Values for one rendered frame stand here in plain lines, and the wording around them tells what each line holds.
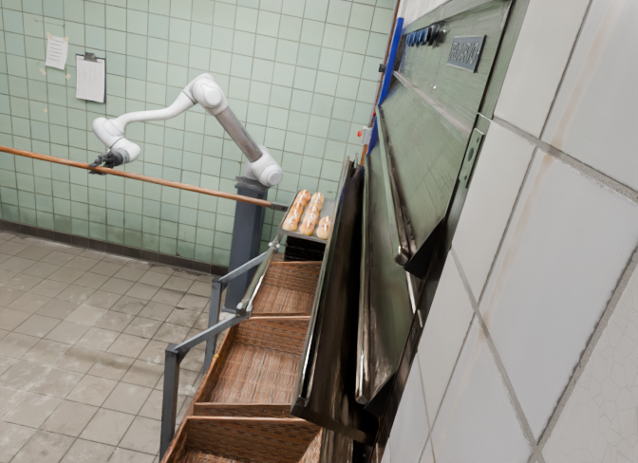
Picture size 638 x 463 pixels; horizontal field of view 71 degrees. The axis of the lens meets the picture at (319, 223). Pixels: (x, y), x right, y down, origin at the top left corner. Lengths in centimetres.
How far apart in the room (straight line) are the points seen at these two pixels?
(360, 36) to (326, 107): 52
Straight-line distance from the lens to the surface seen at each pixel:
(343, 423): 82
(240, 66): 339
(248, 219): 308
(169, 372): 167
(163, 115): 275
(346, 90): 328
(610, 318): 26
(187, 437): 178
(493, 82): 56
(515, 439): 34
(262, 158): 276
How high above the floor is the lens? 198
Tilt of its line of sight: 22 degrees down
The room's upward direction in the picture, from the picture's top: 11 degrees clockwise
